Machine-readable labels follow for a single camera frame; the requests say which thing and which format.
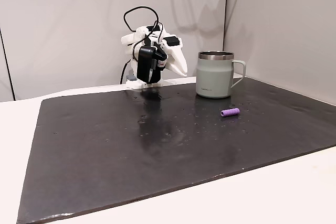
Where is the black looped cable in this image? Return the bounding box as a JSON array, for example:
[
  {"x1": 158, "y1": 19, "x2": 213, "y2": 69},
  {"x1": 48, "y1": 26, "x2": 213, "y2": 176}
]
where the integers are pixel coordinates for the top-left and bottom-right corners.
[{"x1": 123, "y1": 6, "x2": 161, "y2": 41}]

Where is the sage green steel mug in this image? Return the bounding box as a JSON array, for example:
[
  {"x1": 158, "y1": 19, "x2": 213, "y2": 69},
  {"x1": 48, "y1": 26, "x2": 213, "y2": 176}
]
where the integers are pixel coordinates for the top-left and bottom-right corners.
[{"x1": 195, "y1": 50, "x2": 247, "y2": 99}]

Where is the black power cable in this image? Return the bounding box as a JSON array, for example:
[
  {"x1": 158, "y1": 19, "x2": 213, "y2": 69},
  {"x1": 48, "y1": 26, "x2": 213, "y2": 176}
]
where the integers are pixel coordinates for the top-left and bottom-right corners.
[{"x1": 120, "y1": 60, "x2": 131, "y2": 85}]

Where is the purple pen grip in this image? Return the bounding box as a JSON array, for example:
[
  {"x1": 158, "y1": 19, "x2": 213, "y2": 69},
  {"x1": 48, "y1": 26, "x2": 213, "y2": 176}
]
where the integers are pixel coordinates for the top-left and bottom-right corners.
[{"x1": 220, "y1": 107, "x2": 241, "y2": 118}]

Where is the black camera box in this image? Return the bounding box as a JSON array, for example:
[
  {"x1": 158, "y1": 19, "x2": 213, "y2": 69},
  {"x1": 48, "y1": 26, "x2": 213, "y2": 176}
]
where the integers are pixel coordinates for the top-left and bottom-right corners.
[{"x1": 137, "y1": 46, "x2": 168, "y2": 83}]

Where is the black table mat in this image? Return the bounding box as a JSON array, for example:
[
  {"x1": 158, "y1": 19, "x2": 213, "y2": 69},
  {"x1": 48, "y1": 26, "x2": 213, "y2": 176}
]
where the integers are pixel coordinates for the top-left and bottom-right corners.
[{"x1": 16, "y1": 76, "x2": 336, "y2": 224}]

